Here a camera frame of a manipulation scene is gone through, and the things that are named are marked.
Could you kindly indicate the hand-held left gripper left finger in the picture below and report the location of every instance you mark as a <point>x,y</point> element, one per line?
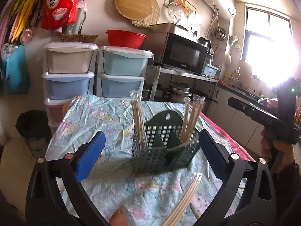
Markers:
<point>91,155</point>

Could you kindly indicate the steel cooking pot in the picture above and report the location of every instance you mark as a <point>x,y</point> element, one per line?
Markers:
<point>180,91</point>

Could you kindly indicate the cartoon printed blanket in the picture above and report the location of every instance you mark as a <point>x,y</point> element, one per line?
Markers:
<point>112,181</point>

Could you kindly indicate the round bamboo board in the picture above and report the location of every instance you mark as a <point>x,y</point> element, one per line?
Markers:
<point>132,3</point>

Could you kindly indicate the white kitchen cabinets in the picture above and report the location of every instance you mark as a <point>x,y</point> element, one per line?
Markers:
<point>235,120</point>

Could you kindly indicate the round woven mat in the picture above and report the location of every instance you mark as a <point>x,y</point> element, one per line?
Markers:
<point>154,16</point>

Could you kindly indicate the yellow hanging bags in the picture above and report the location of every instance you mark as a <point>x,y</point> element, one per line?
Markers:
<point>23,9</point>

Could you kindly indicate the black trash bin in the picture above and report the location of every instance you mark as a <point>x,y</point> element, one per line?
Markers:
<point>33,131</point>

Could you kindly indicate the window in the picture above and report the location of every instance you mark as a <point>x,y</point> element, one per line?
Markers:
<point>265,47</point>

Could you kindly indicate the green perforated utensil basket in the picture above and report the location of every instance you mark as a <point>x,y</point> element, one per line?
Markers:
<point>150,155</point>

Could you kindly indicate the metal kitchen rack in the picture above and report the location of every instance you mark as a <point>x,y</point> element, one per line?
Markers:
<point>183,74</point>

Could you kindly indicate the framed wall picture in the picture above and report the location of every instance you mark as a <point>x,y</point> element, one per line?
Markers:
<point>185,2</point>

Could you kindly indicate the pink bed sheet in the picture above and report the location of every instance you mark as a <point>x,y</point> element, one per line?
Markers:
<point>235,143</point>

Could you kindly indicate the small blue box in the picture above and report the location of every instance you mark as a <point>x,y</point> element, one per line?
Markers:
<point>210,70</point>

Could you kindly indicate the person's right hand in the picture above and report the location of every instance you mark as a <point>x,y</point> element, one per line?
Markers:
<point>285,153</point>

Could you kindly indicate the drawer tower with teal drawer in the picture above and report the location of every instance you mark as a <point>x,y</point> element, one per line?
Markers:
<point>122,75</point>

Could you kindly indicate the red plastic basin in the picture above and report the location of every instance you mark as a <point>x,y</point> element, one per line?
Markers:
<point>125,38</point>

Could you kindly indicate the orange blurry object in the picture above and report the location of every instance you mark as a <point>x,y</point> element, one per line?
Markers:
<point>118,216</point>

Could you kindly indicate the bunch of wooden chopsticks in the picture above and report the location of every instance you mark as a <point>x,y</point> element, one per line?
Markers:
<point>191,120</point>
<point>138,122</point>

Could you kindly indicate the black microwave oven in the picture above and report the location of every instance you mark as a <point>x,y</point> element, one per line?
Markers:
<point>183,54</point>

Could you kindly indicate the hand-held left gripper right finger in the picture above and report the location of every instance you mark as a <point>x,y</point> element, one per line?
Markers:
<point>214,155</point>

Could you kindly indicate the red noodle package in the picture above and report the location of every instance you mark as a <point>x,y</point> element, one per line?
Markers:
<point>60,4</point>

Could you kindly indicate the wicker basket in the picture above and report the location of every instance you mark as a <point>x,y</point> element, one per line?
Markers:
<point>78,38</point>

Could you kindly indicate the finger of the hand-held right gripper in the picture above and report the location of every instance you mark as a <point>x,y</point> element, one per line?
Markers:
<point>249,113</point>

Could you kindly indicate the pile of wooden chopsticks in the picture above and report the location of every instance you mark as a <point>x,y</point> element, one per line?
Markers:
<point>182,204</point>

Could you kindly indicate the drawer tower with beige drawer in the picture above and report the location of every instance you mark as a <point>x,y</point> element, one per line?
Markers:
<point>68,84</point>

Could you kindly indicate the teal hanging bag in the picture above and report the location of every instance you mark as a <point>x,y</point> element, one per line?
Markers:
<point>16,70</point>

